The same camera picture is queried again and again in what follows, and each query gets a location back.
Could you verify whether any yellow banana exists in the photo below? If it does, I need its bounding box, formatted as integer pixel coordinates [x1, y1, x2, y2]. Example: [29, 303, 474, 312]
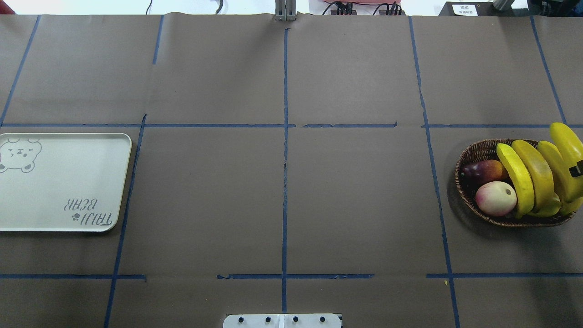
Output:
[496, 143, 535, 219]
[537, 141, 583, 215]
[549, 122, 583, 203]
[511, 139, 562, 217]

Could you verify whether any brown wicker basket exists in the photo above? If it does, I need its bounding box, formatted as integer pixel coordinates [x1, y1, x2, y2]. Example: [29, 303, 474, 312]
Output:
[450, 138, 578, 228]

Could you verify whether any dark red mango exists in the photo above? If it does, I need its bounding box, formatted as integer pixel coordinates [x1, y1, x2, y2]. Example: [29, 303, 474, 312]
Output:
[460, 159, 509, 185]

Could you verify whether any cream bear print tray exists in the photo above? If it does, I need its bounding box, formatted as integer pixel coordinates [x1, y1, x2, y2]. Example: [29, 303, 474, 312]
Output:
[0, 133, 133, 232]

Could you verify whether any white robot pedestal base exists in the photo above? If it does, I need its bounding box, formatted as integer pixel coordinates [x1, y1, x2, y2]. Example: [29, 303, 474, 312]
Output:
[223, 313, 343, 328]

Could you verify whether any aluminium frame post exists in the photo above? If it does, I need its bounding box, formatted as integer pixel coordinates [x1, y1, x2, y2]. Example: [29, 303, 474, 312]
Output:
[274, 0, 297, 21]

